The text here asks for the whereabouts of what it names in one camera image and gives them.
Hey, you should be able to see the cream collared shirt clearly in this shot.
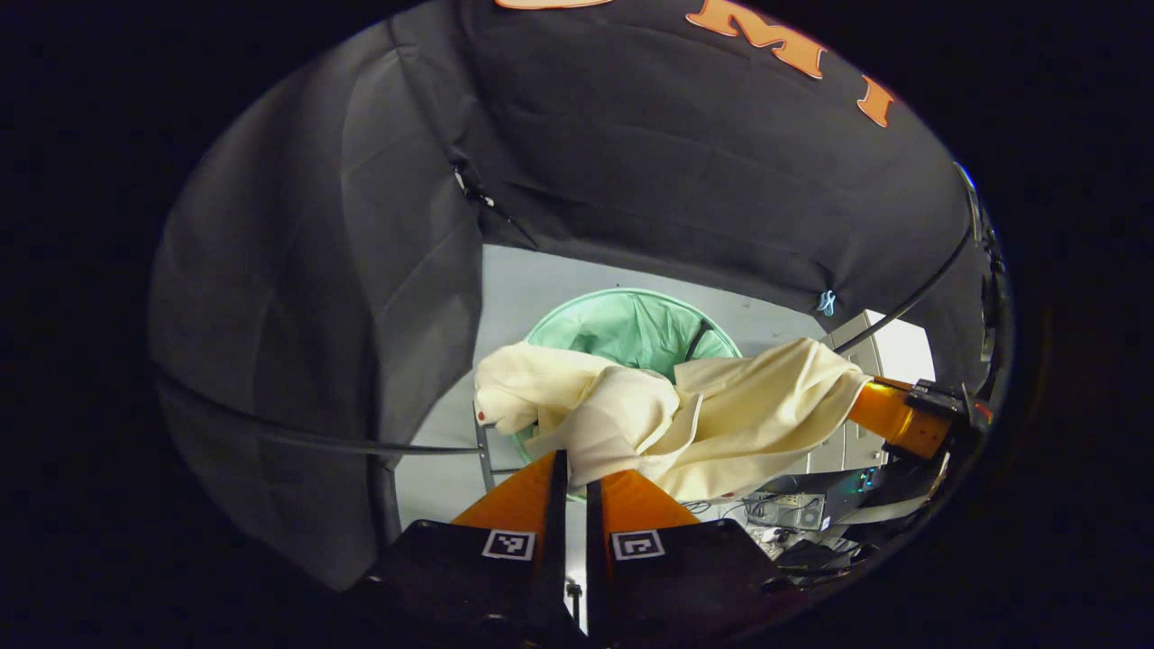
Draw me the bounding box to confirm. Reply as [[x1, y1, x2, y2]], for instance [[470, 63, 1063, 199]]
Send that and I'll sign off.
[[473, 338, 874, 501]]

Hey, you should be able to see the green laundry hamper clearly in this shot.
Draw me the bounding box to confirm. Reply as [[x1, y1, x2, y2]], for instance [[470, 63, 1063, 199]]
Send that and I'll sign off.
[[514, 288, 743, 470]]

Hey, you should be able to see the black clothes rack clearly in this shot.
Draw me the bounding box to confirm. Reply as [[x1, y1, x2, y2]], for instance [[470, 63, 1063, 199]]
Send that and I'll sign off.
[[153, 221, 979, 457]]

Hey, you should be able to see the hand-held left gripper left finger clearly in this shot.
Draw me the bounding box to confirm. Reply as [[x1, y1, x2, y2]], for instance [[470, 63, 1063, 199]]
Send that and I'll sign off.
[[374, 449, 571, 649]]

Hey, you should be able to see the black computer case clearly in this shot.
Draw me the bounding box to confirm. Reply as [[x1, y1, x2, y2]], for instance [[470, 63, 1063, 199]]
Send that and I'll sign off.
[[744, 464, 893, 535]]

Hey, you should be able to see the black backdrop cloth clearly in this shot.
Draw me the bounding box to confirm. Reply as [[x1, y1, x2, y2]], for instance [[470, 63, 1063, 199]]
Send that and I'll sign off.
[[149, 0, 993, 591]]

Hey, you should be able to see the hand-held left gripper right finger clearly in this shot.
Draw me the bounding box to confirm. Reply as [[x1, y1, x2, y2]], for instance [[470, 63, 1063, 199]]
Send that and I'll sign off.
[[586, 469, 794, 646]]

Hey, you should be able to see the grey metal bracket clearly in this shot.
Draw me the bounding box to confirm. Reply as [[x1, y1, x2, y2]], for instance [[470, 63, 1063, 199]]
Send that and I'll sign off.
[[473, 404, 526, 493]]

